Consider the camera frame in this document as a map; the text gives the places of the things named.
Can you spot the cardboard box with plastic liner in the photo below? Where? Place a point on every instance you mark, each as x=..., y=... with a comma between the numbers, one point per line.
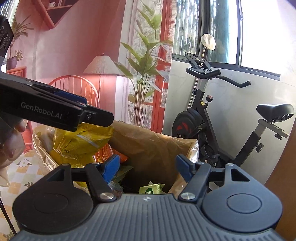
x=151, y=155

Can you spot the white cloth on pole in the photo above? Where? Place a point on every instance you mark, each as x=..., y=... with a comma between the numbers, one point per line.
x=208, y=41

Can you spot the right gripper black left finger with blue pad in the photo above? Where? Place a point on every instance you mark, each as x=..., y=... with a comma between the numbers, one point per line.
x=99, y=175

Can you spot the yellow chip bag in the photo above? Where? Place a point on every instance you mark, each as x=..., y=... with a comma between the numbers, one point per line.
x=78, y=148

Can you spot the black exercise bike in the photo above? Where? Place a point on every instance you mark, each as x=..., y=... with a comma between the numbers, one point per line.
x=196, y=123

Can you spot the orange snack bag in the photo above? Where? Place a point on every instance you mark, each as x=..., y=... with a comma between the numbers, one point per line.
x=106, y=152

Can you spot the pink room scene backdrop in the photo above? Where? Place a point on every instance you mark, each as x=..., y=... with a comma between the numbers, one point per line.
x=109, y=52

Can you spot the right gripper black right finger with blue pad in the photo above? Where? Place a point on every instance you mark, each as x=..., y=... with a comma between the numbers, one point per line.
x=196, y=176

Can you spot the green snack packet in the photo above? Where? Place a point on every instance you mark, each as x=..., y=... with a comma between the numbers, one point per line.
x=152, y=189

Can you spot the wooden headboard panel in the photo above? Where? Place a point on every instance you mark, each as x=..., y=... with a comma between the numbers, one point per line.
x=282, y=184

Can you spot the person's left hand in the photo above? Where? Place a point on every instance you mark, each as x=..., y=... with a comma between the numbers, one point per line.
x=14, y=145

